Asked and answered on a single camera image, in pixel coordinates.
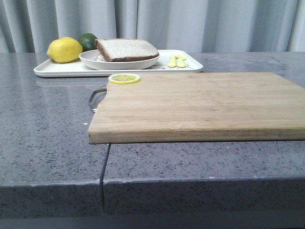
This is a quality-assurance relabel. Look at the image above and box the white bread slice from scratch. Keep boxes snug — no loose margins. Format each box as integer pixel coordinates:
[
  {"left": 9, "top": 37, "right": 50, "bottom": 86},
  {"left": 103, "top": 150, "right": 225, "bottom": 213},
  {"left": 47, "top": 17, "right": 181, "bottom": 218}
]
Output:
[{"left": 95, "top": 38, "right": 159, "bottom": 62}]

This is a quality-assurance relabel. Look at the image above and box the white round plate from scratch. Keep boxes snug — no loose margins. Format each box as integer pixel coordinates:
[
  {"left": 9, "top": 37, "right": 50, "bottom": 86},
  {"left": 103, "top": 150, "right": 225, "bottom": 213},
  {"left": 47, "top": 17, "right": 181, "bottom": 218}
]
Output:
[{"left": 79, "top": 50, "right": 160, "bottom": 70}]

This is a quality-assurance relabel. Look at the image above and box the white rectangular bear tray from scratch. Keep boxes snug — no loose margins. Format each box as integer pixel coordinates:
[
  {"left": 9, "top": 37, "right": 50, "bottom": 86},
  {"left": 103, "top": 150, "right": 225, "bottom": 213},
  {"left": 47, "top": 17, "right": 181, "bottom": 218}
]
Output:
[{"left": 34, "top": 50, "right": 203, "bottom": 77}]

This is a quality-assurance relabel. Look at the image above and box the wooden cutting board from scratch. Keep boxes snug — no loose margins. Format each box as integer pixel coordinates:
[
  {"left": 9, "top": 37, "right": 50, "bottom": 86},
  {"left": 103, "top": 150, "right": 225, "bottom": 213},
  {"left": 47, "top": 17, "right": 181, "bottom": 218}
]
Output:
[{"left": 88, "top": 73, "right": 305, "bottom": 144}]

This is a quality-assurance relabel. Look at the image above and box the lemon slice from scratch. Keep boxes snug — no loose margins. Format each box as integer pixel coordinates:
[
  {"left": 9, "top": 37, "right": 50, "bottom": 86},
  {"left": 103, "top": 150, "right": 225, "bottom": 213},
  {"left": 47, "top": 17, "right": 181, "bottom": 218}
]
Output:
[{"left": 108, "top": 73, "right": 141, "bottom": 84}]

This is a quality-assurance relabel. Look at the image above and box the yellow toy knife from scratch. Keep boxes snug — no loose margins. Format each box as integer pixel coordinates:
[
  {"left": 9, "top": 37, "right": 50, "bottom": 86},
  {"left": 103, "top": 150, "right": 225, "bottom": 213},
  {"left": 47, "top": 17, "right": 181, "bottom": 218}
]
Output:
[{"left": 176, "top": 54, "right": 186, "bottom": 68}]

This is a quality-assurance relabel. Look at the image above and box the green lime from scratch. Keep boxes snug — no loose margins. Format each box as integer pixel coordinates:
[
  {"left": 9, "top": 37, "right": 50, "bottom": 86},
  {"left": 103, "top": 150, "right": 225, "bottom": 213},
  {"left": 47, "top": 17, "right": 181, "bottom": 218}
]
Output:
[{"left": 78, "top": 33, "right": 97, "bottom": 52}]

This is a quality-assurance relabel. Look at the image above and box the yellow lemon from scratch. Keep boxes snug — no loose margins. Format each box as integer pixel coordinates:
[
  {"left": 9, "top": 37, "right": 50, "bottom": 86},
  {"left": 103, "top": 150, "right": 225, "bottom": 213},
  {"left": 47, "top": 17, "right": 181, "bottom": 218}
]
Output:
[{"left": 47, "top": 37, "right": 83, "bottom": 63}]

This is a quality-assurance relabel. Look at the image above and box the grey curtain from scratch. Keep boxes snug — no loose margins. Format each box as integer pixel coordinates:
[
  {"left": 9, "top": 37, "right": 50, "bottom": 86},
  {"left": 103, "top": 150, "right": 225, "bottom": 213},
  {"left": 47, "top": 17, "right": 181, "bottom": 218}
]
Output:
[{"left": 0, "top": 0, "right": 305, "bottom": 53}]

